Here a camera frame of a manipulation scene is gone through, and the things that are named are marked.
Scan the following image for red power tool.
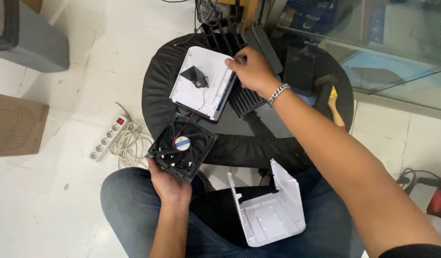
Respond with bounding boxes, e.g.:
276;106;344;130
396;168;441;221

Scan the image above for round black stool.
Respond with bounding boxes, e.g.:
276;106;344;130
142;33;354;170

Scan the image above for black cable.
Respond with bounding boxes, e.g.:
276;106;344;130
174;0;221;46

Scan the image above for black slatted grille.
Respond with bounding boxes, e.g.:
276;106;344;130
201;20;269;118

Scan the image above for person's black shirt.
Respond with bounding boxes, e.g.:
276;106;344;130
190;184;278;248

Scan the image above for black hammer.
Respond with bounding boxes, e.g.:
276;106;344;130
312;75;339;120

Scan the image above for wooden handle brush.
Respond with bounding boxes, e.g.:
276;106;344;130
327;86;346;130

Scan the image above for white power cable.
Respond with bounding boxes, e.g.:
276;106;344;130
110;102;155;170

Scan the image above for blue cloth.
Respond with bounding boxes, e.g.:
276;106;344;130
294;90;317;107

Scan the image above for black square cooling fan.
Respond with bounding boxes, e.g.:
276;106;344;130
146;115;218;184

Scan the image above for glass display cabinet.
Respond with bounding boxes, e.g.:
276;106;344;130
264;0;441;112

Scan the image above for person's right hand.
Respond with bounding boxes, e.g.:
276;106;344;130
225;45;290;102

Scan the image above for white plastic housing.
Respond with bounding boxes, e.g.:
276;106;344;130
227;159;307;248

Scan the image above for red fan wire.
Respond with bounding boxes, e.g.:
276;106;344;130
172;87;210;148

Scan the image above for black triangular plastic piece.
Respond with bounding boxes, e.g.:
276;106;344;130
179;65;210;89

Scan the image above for white plastic panel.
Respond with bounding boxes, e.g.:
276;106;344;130
169;46;239;122

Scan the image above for brown cardboard box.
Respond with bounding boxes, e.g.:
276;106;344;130
0;92;50;158

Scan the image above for person's blue jeans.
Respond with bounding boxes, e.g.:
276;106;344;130
100;167;364;258

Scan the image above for silver chain bracelet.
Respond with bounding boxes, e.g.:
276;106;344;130
267;83;291;108

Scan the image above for white power strip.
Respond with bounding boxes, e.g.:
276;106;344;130
89;115;129;162

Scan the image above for grey flat slab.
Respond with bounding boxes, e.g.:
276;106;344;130
242;24;284;76

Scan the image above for grey plastic bin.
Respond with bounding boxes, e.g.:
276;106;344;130
0;0;70;73

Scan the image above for black rectangular box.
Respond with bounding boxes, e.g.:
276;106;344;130
283;46;316;91

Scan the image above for person's left hand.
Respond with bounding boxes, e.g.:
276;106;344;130
147;158;193;208

